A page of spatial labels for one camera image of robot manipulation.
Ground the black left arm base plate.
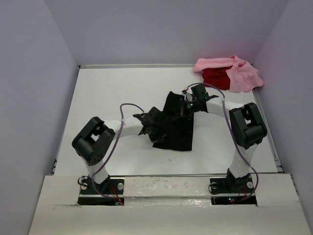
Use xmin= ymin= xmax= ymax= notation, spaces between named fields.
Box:
xmin=77 ymin=176 xmax=125 ymax=206

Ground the red t-shirt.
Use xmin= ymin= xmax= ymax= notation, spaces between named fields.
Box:
xmin=202 ymin=67 xmax=230 ymax=91

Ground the pink t-shirt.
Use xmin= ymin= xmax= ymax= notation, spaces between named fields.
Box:
xmin=193 ymin=55 xmax=264 ymax=93

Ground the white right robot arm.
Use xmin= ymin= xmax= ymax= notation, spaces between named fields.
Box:
xmin=174 ymin=83 xmax=268 ymax=195

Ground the black t-shirt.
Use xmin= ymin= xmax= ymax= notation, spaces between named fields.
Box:
xmin=153 ymin=92 xmax=194 ymax=152

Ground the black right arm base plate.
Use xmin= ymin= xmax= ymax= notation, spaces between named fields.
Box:
xmin=208 ymin=177 xmax=257 ymax=206

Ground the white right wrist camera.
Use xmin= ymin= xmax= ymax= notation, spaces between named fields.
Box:
xmin=181 ymin=88 xmax=193 ymax=102

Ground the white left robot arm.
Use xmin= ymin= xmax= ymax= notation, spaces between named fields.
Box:
xmin=71 ymin=107 xmax=167 ymax=194

